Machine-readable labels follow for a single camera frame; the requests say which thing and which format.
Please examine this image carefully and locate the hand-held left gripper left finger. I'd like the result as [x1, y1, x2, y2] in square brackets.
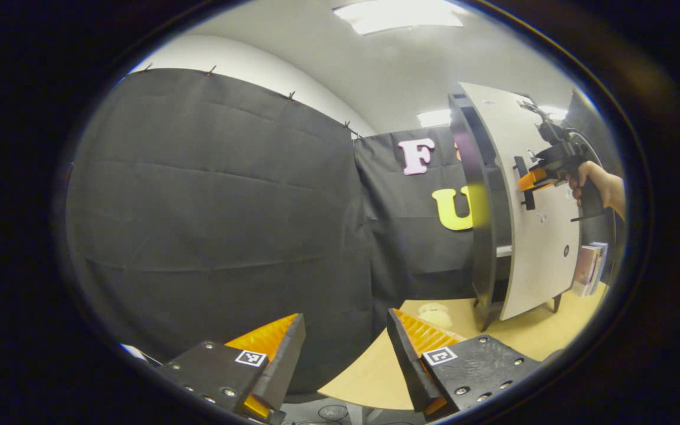
[154, 313, 306, 423]

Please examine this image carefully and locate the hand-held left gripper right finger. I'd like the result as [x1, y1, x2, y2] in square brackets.
[386, 308, 544, 421]

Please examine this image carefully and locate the black door handle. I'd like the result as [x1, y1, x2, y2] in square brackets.
[514, 155, 537, 211]

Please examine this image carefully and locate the grey cabinet door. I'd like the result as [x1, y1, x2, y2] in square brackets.
[457, 81, 581, 321]

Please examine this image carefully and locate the dark cabinet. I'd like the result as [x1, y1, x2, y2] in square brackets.
[448, 89, 562, 332]

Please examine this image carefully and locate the yellow plush toy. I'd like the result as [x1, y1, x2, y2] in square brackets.
[417, 302, 454, 330]

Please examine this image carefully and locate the grey blue spine book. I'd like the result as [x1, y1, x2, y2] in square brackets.
[591, 241, 610, 293]

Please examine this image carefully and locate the white spine book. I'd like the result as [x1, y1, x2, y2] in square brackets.
[589, 243, 605, 295]

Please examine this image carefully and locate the black backdrop cloth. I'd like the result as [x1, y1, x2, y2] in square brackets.
[66, 68, 618, 396]

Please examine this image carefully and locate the large ceiling light panel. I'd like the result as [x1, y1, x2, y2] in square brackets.
[333, 0, 465, 35]

